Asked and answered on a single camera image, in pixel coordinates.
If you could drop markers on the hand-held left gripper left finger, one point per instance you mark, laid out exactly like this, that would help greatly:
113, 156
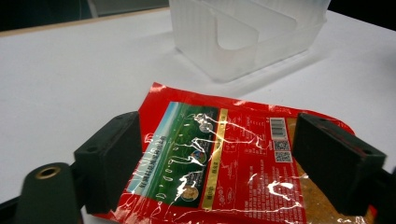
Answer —
107, 161

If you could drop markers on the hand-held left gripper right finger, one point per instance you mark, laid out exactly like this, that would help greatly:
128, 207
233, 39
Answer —
337, 161

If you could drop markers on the red food packet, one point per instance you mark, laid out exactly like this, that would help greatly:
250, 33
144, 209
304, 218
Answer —
236, 161

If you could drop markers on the translucent plastic organizer box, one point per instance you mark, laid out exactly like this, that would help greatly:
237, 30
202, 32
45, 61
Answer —
249, 37

